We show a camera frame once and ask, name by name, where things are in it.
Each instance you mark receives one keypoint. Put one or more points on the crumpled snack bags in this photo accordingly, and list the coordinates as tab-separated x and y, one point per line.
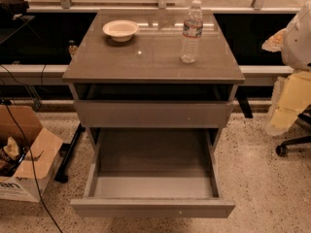
11	155

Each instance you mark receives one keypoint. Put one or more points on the open grey lower drawer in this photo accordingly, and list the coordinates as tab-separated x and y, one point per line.
153	173

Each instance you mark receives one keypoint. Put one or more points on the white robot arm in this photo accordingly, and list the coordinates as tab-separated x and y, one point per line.
296	49

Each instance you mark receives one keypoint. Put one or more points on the closed grey upper drawer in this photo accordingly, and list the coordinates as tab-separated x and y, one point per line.
129	114

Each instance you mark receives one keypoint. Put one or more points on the black bag on desk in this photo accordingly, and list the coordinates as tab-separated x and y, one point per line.
12	9

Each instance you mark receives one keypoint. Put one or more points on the open cardboard box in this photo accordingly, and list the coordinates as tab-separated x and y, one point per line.
31	178

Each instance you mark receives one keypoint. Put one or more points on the clear plastic water bottle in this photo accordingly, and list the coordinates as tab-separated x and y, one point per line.
192	31

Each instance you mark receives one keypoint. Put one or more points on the small bottle behind cabinet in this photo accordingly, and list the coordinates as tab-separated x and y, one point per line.
72	47

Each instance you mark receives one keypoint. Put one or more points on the white paper bowl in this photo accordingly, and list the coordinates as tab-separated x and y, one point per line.
121	30

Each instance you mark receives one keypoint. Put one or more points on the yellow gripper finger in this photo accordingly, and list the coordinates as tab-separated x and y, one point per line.
290	97
275	42

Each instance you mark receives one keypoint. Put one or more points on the grey drawer cabinet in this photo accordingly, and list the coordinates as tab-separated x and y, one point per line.
148	67

